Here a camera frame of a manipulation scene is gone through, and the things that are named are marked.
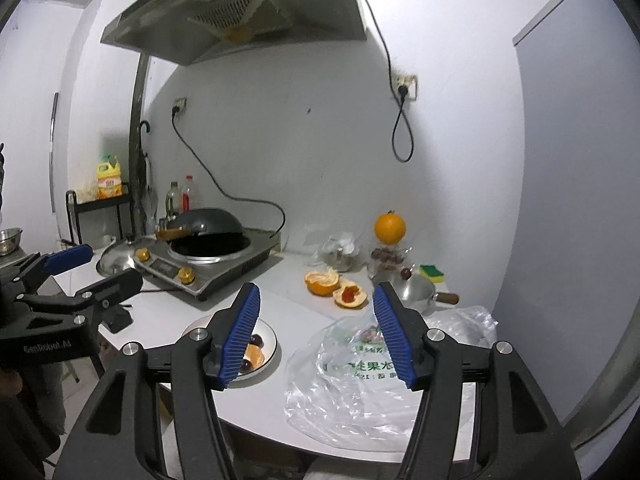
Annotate white plate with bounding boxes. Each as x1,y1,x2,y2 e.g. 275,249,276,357
181,314,278,382

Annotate steel range hood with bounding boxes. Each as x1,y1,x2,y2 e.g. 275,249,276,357
100,0,368,66

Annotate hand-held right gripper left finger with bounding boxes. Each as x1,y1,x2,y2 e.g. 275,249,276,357
52,281,262,480

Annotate large clear plastic bag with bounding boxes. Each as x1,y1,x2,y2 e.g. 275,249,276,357
284,305,499,448

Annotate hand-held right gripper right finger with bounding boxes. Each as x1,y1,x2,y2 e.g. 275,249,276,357
372,281,583,480

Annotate peeled orange half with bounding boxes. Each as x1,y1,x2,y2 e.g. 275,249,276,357
304,268,342,297

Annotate black looped hood cable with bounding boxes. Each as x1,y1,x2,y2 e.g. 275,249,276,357
355,0,416,163

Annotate steel saucepan with wooden handle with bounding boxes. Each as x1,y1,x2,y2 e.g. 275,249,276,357
372,275,460,316

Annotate whole orange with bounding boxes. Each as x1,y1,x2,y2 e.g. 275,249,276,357
374,211,407,246

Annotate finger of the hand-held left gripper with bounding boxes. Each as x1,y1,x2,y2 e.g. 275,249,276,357
0,244,95,306
20,267,144,328

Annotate small clear plastic bag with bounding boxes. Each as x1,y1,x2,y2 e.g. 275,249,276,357
317,231,363,272

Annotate dark grey cloth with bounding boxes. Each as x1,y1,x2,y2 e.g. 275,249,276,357
0,360,66,441

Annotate induction cooker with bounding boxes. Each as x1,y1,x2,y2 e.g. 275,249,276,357
134,227,281,302

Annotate black metal rack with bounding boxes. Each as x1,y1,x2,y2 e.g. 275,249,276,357
66,182,135,248

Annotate orange peel piece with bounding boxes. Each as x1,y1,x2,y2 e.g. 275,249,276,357
333,282,367,309

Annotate glass pot lid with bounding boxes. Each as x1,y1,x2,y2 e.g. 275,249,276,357
96,237,143,277

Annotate grey vertical pipe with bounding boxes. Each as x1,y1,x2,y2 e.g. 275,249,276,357
127,55,151,238

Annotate yellow detergent bottle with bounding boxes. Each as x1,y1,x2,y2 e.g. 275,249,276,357
96,155,123,200

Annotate black umbrella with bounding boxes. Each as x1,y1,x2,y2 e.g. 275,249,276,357
137,120,153,233

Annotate black cooker power cable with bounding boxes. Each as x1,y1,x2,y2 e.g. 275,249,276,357
171,107,287,253

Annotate black wok with wooden handle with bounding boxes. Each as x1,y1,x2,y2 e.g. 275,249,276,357
155,207,247,243

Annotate steel bowl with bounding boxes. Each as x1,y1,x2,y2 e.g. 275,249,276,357
0,227,23,257

